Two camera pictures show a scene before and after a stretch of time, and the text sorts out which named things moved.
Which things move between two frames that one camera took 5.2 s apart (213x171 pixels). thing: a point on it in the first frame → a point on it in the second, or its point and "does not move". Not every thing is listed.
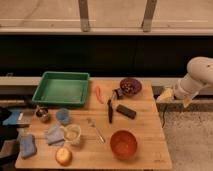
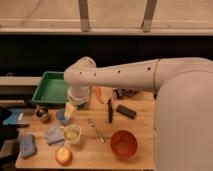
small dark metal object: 119,93 does not move
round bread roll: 63,157 does not move
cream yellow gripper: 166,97 → 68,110
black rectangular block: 125,111 does not move
